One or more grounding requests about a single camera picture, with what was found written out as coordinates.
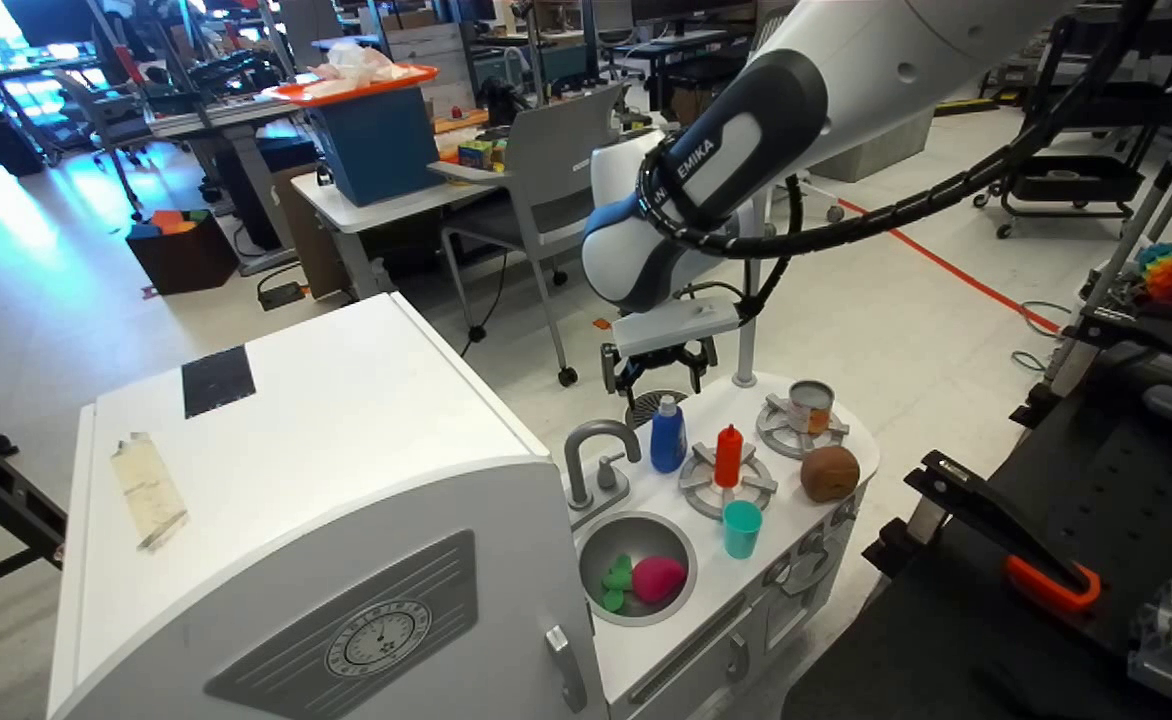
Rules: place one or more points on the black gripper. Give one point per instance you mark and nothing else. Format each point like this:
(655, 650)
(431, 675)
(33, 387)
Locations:
(660, 370)

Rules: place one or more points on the blue toy bottle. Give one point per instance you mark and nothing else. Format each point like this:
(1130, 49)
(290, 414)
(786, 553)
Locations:
(666, 437)

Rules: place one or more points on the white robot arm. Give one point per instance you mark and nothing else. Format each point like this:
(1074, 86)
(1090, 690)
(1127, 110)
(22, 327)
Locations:
(877, 55)

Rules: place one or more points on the orange toy bottle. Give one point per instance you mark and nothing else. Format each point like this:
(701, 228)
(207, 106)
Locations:
(728, 458)

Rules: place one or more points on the grey toy faucet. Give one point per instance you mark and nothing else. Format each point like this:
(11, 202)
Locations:
(590, 447)

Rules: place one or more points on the grey toy stove burner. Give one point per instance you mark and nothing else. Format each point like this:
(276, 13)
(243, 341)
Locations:
(701, 498)
(778, 430)

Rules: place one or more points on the silver toy can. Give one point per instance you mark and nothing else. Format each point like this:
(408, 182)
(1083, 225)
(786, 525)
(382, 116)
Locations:
(808, 406)

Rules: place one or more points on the teal toy cup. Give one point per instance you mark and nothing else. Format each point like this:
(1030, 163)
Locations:
(743, 529)

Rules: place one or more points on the grey toy sink bowl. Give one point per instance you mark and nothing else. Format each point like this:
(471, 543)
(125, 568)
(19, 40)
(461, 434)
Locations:
(596, 543)

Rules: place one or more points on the brown toy ball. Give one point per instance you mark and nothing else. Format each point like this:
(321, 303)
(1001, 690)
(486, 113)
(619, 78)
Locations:
(828, 475)

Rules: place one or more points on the pink toy food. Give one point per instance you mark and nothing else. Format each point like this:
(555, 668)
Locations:
(660, 583)

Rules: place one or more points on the green toy food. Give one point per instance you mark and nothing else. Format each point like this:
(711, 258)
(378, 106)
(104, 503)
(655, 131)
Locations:
(619, 583)

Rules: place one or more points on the grey office chair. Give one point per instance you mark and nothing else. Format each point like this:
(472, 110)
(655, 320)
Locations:
(557, 144)

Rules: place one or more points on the white toy kitchen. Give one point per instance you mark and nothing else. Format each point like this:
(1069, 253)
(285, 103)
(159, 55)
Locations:
(345, 414)

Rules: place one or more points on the grey work table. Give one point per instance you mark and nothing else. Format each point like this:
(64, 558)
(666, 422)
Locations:
(211, 123)
(371, 213)

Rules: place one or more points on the blue storage bin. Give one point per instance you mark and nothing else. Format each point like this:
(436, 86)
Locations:
(378, 149)

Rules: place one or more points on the orange bin lid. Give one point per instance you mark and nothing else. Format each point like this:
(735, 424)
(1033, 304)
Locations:
(357, 86)

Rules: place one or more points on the clear plastic bag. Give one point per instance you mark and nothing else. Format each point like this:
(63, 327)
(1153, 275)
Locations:
(357, 60)

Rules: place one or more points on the black square panel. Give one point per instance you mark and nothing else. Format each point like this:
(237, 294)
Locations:
(217, 380)

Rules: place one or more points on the orange black bar clamp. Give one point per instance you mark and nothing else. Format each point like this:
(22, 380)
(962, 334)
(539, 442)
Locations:
(1049, 588)

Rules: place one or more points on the black equipment cart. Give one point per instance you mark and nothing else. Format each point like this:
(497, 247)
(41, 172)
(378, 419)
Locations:
(1090, 172)

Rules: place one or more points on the black perforated breadboard table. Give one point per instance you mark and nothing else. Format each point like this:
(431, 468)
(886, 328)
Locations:
(1116, 506)

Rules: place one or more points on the black orange floor box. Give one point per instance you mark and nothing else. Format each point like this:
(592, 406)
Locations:
(182, 253)

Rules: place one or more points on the beige paper sheet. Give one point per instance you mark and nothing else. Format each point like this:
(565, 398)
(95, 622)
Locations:
(151, 490)

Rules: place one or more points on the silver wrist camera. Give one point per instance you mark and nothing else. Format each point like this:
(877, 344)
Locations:
(670, 327)

